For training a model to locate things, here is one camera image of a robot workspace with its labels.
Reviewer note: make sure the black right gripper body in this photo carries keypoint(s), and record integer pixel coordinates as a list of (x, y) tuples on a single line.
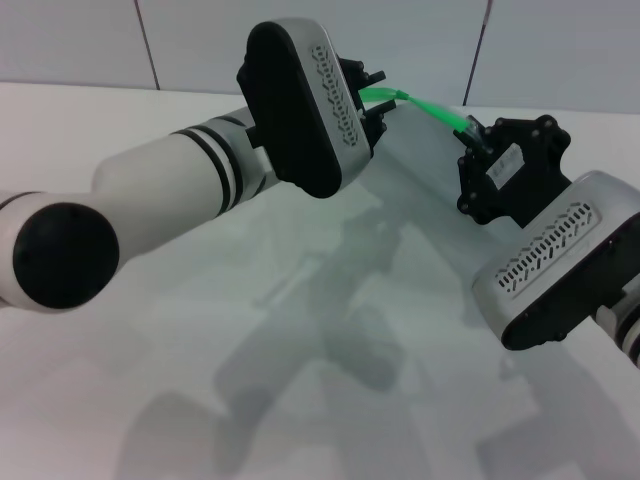
[(530, 185)]

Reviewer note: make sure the clear green-zip document bag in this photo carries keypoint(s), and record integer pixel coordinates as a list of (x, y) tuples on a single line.
[(425, 165)]

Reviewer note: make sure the green zipper slider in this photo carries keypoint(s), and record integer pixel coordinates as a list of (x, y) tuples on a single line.
[(401, 94)]

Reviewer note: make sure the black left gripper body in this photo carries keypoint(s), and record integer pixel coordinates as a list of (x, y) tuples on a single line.
[(365, 117)]

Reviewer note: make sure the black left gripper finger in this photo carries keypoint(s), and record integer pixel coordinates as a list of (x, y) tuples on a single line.
[(357, 72), (375, 122)]

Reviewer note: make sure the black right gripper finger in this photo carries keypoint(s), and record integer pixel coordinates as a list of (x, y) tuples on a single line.
[(547, 131), (477, 185)]

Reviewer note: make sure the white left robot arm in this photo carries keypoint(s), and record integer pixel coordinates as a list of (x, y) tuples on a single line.
[(160, 175)]

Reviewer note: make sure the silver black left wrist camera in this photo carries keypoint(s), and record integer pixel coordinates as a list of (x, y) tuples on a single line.
[(295, 110)]

